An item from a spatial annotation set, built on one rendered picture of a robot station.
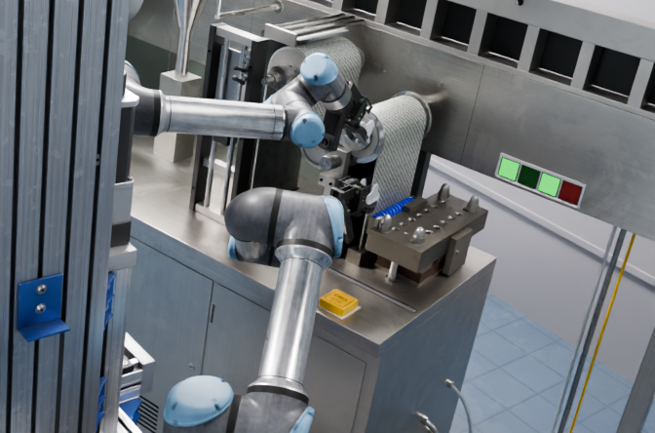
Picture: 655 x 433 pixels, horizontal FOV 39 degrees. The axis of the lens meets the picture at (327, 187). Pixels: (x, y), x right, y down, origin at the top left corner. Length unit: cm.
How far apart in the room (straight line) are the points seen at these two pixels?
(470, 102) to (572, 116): 29
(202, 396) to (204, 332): 89
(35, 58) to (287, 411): 75
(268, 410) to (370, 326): 62
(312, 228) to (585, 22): 99
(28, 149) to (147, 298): 131
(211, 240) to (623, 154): 110
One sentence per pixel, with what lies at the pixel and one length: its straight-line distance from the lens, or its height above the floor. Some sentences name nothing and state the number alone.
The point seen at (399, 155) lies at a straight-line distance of 249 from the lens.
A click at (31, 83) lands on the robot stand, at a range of 140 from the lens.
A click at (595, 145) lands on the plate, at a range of 248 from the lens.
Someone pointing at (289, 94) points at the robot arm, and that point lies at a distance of 206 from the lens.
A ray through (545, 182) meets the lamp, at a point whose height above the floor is 119.
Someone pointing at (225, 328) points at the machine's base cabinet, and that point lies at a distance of 251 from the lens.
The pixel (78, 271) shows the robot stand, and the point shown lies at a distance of 158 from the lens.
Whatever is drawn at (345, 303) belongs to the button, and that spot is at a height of 92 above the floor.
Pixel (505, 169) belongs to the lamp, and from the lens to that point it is 258.
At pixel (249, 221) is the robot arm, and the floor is 126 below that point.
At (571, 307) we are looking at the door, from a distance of 419.
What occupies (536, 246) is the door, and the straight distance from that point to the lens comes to 422.
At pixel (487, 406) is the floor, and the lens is 368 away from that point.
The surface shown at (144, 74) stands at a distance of 316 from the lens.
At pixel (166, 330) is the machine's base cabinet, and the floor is 59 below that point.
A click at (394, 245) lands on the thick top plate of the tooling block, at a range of 238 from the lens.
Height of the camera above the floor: 208
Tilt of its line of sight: 24 degrees down
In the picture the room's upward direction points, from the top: 10 degrees clockwise
